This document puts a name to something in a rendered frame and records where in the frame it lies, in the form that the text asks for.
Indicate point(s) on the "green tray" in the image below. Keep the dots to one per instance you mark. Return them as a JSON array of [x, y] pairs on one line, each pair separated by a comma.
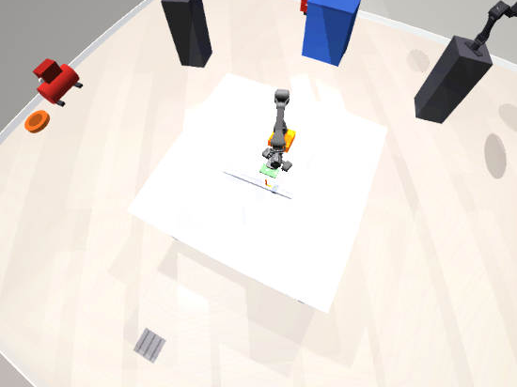
[[269, 172]]

